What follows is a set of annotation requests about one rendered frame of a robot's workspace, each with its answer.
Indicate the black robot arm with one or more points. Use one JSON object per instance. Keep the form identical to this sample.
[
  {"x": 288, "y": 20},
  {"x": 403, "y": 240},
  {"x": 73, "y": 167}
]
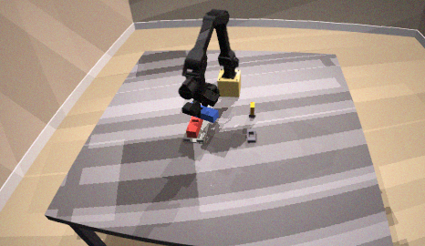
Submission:
[{"x": 196, "y": 61}]

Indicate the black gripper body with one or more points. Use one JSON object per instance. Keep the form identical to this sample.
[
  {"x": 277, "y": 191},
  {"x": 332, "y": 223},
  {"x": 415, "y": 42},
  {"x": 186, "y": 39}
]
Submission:
[{"x": 193, "y": 109}]

